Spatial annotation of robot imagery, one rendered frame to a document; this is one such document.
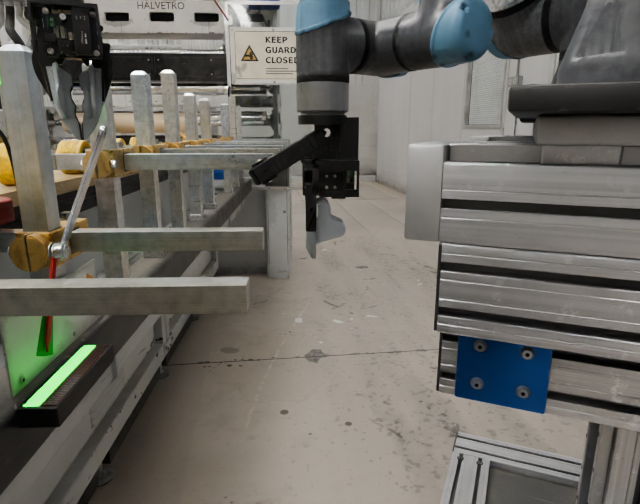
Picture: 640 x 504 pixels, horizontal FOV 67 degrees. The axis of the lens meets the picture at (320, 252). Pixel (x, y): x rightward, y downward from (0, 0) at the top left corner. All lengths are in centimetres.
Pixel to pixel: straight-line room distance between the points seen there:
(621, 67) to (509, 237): 15
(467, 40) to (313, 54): 20
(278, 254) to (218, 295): 285
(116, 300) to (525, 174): 40
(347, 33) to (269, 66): 252
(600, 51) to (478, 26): 22
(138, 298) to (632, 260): 44
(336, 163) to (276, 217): 260
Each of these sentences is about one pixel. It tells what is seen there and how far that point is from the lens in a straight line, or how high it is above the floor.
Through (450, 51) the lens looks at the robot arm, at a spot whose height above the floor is 110.
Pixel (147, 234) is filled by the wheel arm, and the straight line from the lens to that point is 76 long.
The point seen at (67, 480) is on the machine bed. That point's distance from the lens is 147.
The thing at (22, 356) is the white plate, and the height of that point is 74.
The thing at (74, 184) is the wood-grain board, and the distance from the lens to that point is 123.
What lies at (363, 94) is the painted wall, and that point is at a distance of 973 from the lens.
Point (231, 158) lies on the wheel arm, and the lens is 97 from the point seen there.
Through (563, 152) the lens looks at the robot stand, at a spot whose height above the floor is 99.
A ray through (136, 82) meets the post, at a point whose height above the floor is 111.
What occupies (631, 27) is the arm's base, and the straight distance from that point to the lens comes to 47.
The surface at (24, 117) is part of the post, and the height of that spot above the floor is 102.
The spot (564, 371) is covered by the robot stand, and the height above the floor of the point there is 78.
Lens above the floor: 101
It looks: 14 degrees down
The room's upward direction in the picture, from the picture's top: straight up
